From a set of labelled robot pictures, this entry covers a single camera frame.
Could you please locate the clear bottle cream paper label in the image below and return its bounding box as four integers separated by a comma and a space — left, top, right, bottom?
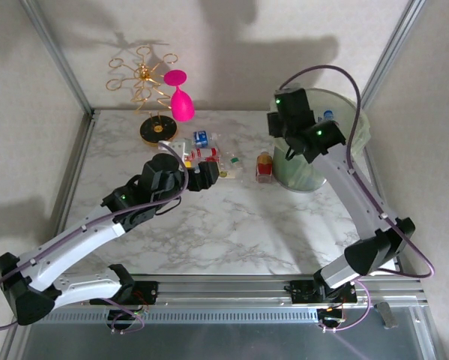
217, 168, 246, 183

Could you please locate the clear bottle small green label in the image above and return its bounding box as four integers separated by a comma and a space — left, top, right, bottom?
220, 140, 244, 173

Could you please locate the blue label white cap bottle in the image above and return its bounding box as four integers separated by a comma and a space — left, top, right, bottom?
192, 129, 220, 148

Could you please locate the red yellow label bottle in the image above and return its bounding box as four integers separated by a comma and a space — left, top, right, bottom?
256, 149, 274, 185

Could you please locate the mesh bin with green bag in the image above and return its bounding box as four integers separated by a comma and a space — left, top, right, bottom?
272, 88, 371, 193

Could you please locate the pink plastic wine glass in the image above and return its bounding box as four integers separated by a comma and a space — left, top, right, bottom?
163, 69, 196, 123

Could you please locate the small black connector board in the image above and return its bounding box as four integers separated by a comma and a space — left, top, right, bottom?
107, 307, 148, 323
319, 307, 346, 326

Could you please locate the grey metal latch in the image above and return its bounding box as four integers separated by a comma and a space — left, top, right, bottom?
376, 301, 397, 331

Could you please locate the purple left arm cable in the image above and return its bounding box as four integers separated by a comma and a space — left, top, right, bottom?
0, 142, 190, 333

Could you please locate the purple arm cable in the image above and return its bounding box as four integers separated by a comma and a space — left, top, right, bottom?
279, 65, 435, 333
0, 142, 190, 333

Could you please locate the gold wire glass rack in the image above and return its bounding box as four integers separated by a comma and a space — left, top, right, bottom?
104, 43, 180, 148

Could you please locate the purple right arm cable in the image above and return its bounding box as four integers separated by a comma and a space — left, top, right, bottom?
279, 65, 435, 333

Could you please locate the aluminium table side rail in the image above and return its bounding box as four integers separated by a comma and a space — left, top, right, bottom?
49, 108, 100, 260

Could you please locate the aluminium mounting rail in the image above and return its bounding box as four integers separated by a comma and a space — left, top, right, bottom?
70, 273, 424, 309

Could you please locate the aluminium frame post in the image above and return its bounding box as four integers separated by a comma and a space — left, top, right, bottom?
358, 0, 427, 106
19, 0, 96, 116

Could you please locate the slotted grey cable duct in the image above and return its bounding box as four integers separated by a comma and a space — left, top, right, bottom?
53, 307, 319, 324

